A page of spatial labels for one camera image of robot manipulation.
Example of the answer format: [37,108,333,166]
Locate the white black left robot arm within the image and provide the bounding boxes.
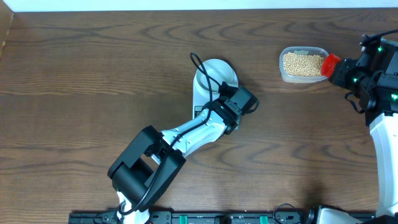
[107,83,258,223]

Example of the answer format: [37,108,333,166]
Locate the grey round bowl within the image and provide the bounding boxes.
[193,58,238,94]

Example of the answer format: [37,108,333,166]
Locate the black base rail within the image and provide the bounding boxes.
[68,210,376,224]

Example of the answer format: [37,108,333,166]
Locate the clear plastic container of beans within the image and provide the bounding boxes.
[279,46,329,84]

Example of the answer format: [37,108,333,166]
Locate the orange measuring scoop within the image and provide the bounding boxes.
[320,54,341,78]

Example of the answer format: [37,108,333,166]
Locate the white digital kitchen scale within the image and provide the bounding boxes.
[192,68,238,118]

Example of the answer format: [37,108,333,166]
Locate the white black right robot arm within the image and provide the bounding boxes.
[321,34,397,223]

